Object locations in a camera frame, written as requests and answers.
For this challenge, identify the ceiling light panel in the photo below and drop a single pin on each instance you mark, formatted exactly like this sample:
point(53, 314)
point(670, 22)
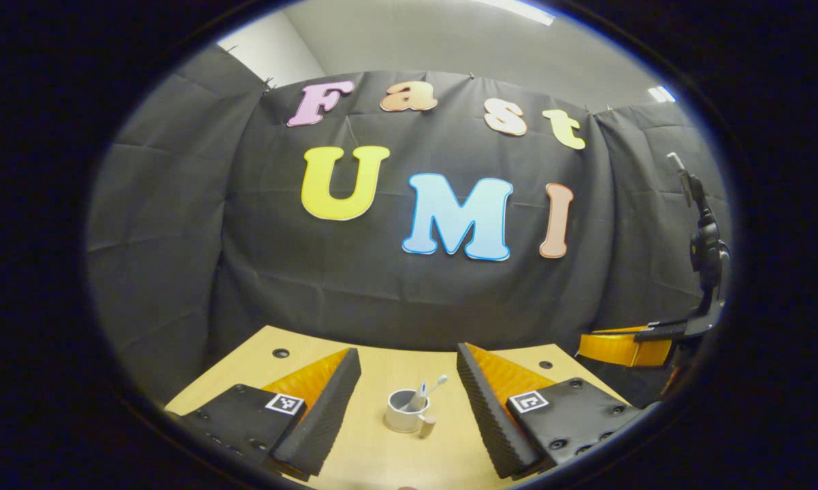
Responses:
point(662, 94)
point(518, 10)

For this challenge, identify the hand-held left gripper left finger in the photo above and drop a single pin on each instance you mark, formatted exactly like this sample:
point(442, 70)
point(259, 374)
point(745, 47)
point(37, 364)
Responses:
point(327, 415)

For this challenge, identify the black backdrop cloth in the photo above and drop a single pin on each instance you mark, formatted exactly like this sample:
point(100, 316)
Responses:
point(177, 238)

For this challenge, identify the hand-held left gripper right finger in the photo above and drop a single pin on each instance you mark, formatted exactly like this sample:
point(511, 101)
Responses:
point(484, 415)

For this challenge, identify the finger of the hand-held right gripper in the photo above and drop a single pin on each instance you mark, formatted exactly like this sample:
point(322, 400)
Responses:
point(620, 347)

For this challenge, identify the wooden desktop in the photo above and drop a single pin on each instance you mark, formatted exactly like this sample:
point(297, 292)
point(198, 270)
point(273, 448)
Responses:
point(382, 456)

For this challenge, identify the white toothbrush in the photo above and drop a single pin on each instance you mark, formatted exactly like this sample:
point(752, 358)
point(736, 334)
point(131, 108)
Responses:
point(437, 382)

